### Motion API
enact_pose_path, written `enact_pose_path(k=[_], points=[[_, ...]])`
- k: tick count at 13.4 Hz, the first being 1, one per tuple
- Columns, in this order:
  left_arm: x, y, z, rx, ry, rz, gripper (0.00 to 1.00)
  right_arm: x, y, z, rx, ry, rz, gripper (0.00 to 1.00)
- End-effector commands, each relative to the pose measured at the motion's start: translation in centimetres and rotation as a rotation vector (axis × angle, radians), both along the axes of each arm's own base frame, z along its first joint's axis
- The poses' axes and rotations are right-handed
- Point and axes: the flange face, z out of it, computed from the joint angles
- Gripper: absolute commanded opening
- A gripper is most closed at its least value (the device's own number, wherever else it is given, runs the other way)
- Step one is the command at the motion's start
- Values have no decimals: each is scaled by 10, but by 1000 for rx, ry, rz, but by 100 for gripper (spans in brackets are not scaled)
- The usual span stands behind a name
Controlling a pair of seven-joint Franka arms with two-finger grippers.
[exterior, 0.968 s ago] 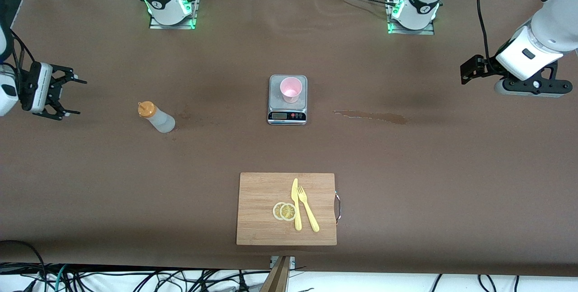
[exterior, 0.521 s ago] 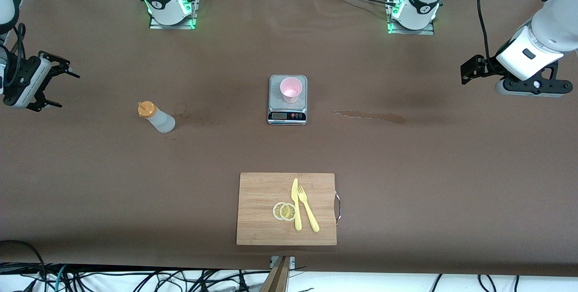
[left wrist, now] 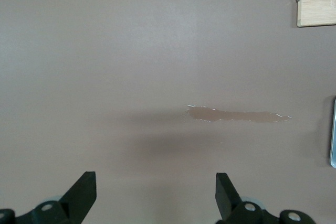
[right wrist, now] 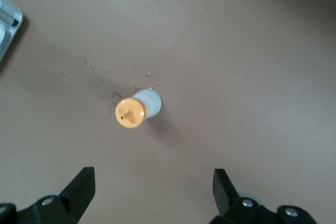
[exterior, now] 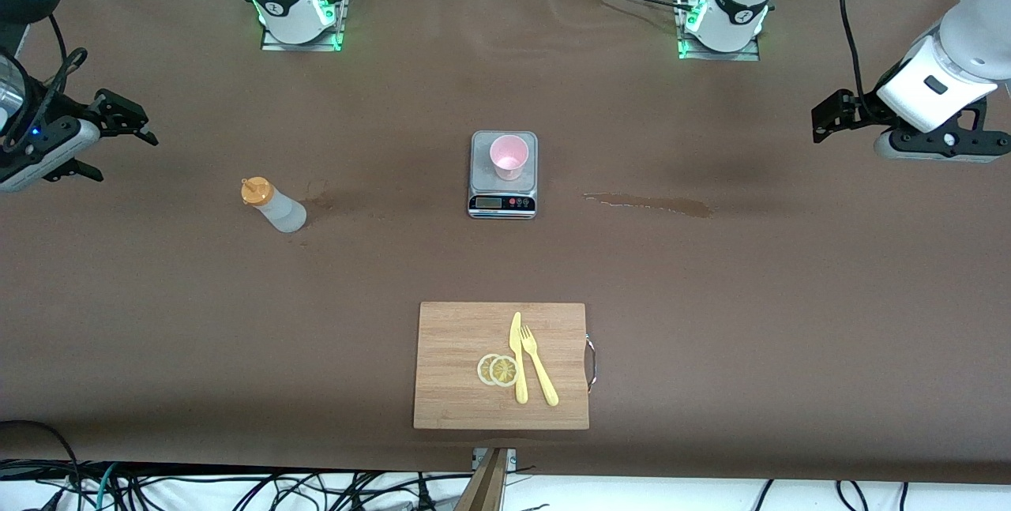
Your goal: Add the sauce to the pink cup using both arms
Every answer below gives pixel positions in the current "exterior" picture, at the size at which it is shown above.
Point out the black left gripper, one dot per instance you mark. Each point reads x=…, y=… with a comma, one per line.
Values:
x=856, y=111

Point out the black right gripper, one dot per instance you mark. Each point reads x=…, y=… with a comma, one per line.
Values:
x=93, y=111

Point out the translucent sauce bottle orange cap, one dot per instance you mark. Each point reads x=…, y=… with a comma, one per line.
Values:
x=280, y=212

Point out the pink plastic cup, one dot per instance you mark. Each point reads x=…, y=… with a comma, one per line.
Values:
x=509, y=155

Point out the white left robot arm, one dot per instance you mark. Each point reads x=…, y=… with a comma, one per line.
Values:
x=971, y=45

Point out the brown table mat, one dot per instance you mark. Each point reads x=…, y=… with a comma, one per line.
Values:
x=237, y=337

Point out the silver digital kitchen scale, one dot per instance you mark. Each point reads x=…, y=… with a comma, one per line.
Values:
x=503, y=204

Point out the yellow plastic knife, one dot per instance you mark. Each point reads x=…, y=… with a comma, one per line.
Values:
x=516, y=337

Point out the yellow plastic fork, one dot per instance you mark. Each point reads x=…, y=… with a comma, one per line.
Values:
x=545, y=385

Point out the wooden cutting board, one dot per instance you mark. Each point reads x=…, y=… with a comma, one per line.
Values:
x=450, y=353

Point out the lemon slice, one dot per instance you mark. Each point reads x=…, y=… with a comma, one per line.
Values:
x=482, y=370
x=504, y=371

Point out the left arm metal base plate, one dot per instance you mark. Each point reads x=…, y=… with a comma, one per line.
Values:
x=719, y=55

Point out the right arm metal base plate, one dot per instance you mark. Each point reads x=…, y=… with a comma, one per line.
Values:
x=300, y=46

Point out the small metal bracket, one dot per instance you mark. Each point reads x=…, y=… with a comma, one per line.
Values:
x=512, y=457

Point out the brown wooden post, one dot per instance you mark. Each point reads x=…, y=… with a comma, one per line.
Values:
x=486, y=487

